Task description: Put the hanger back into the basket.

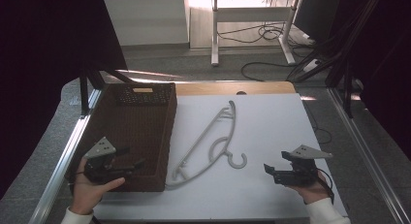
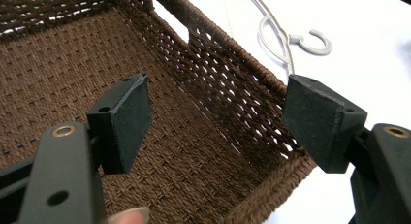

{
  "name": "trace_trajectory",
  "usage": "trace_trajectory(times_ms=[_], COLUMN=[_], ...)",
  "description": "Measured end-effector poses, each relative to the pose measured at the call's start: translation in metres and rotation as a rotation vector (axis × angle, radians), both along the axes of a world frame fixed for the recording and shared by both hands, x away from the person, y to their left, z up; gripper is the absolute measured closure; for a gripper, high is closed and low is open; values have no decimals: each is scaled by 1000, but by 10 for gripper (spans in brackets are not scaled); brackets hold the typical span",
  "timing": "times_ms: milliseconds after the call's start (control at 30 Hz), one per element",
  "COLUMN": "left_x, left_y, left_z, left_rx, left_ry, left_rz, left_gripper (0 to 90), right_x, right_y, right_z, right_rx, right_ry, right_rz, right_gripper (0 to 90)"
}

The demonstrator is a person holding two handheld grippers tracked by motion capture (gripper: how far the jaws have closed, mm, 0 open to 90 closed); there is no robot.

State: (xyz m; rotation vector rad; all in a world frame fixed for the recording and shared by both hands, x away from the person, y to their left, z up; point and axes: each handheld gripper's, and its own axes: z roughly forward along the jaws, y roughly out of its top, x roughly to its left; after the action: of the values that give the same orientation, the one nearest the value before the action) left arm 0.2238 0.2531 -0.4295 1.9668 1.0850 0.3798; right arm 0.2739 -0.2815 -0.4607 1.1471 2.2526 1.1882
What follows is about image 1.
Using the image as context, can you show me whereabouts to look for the white cabinet panel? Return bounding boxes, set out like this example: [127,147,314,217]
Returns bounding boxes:
[104,0,190,48]

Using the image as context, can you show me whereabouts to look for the grey plastic clothes hanger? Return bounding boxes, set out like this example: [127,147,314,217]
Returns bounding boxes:
[166,100,248,188]

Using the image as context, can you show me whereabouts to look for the white table sheet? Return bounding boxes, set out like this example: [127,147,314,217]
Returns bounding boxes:
[92,92,349,221]

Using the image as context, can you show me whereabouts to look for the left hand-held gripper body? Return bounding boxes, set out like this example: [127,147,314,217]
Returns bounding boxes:
[82,136,136,185]

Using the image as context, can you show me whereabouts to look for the black metal stand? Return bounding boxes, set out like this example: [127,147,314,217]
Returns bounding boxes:
[342,60,356,119]
[79,66,139,117]

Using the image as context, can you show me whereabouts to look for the person's right hand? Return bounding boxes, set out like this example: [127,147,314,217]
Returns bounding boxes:
[287,170,331,206]

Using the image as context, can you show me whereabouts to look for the white desk frame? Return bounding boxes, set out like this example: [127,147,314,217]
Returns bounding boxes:
[210,0,302,68]

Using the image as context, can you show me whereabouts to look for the brown woven basket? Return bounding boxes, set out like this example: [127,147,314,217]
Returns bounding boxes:
[75,82,178,193]

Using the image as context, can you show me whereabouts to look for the thin black floor cable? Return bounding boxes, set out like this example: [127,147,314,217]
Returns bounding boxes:
[302,100,333,145]

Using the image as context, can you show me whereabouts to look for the tangled black floor cables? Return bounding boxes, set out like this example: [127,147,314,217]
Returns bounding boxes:
[216,20,313,46]

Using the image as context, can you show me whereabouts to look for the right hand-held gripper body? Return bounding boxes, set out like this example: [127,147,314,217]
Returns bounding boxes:
[272,144,333,188]

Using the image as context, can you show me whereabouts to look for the person's left hand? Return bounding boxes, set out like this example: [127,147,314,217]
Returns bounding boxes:
[69,158,126,216]

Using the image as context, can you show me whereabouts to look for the dark curtain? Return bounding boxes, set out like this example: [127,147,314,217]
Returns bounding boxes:
[0,0,129,200]
[325,0,411,154]

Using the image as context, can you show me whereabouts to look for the white power strip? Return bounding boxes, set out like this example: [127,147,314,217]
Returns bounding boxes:
[302,58,322,74]

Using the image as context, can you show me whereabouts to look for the aluminium rail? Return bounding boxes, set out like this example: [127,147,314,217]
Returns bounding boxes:
[327,87,411,224]
[28,87,102,224]

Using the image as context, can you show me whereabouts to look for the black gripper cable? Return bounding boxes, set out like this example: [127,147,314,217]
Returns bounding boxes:
[315,168,335,205]

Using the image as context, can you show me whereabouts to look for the black cable bundle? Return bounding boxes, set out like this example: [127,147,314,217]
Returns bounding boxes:
[285,0,384,83]

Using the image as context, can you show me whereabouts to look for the black floor cable loop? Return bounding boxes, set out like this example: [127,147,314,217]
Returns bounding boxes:
[240,61,294,82]

